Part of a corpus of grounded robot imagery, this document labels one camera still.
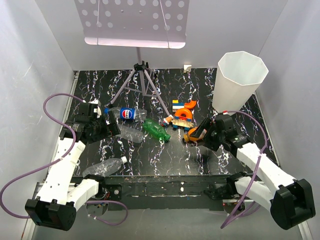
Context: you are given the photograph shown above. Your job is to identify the small colourful toy figure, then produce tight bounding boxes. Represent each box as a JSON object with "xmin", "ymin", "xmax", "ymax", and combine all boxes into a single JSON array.
[{"xmin": 160, "ymin": 114, "xmax": 174, "ymax": 127}]

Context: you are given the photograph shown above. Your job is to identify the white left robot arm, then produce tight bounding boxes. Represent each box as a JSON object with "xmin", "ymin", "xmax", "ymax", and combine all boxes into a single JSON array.
[{"xmin": 25, "ymin": 100, "xmax": 120, "ymax": 231}]

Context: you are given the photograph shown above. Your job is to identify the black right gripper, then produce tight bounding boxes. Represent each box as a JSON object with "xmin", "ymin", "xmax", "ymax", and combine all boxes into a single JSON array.
[{"xmin": 190, "ymin": 117, "xmax": 225, "ymax": 152}]

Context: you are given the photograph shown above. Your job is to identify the orange curved toy piece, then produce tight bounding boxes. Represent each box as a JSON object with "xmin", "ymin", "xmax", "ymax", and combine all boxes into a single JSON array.
[{"xmin": 174, "ymin": 100, "xmax": 197, "ymax": 122}]

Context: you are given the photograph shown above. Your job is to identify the small white wall bracket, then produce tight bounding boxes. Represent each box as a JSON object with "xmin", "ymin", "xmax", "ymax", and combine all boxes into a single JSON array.
[{"xmin": 183, "ymin": 64, "xmax": 192, "ymax": 74}]

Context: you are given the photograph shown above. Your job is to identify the beige toy brick vehicle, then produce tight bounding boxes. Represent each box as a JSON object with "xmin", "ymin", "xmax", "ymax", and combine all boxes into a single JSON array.
[{"xmin": 171, "ymin": 118, "xmax": 194, "ymax": 131}]

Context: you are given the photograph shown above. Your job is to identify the white perforated music stand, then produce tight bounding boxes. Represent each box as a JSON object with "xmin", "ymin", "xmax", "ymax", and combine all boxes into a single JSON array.
[{"xmin": 74, "ymin": 0, "xmax": 190, "ymax": 116}]

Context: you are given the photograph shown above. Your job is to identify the crushed clear bottle white cap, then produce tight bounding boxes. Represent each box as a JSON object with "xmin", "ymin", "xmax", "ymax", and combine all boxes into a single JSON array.
[{"xmin": 82, "ymin": 156, "xmax": 128, "ymax": 177}]

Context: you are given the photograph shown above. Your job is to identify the green plastic bottle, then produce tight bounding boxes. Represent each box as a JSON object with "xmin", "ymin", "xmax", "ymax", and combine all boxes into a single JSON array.
[{"xmin": 142, "ymin": 118, "xmax": 171, "ymax": 142}]

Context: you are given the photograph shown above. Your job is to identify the orange bottle gold cap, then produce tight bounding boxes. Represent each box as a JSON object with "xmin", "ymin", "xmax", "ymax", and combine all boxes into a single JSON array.
[{"xmin": 182, "ymin": 127, "xmax": 207, "ymax": 144}]

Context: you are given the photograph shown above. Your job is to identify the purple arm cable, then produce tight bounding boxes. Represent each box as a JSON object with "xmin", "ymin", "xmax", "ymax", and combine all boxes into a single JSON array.
[
  {"xmin": 220, "ymin": 110, "xmax": 269, "ymax": 230},
  {"xmin": 0, "ymin": 92, "xmax": 86, "ymax": 219}
]

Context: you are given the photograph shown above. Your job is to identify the yellow white blue toy bricks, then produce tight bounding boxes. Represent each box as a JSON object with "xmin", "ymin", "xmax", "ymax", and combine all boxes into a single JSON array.
[{"xmin": 172, "ymin": 99, "xmax": 185, "ymax": 113}]

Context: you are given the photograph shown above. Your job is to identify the white octagonal plastic bin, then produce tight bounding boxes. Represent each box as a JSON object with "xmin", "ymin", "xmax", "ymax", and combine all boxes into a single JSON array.
[{"xmin": 212, "ymin": 51, "xmax": 269, "ymax": 113}]

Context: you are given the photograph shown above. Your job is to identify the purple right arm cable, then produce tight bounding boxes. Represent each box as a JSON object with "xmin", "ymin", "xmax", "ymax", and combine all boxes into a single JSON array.
[{"xmin": 220, "ymin": 110, "xmax": 269, "ymax": 230}]

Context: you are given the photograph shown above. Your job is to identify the Pepsi label plastic bottle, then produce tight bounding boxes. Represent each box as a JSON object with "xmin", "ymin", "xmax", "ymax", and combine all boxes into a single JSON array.
[{"xmin": 104, "ymin": 107, "xmax": 148, "ymax": 122}]

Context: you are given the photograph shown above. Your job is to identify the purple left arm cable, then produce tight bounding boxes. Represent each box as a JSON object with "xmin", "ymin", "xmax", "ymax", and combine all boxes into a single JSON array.
[{"xmin": 0, "ymin": 92, "xmax": 86, "ymax": 219}]

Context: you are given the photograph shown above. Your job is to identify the large clear plastic bottle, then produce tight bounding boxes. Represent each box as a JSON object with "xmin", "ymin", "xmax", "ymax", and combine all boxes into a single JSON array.
[{"xmin": 118, "ymin": 124, "xmax": 145, "ymax": 144}]

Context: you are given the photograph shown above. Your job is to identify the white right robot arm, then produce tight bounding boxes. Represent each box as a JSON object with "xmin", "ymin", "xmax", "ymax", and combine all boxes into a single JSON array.
[{"xmin": 189, "ymin": 111, "xmax": 316, "ymax": 230}]

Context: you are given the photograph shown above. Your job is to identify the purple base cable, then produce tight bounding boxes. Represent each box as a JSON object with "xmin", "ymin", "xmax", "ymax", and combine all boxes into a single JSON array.
[{"xmin": 85, "ymin": 199, "xmax": 129, "ymax": 227}]

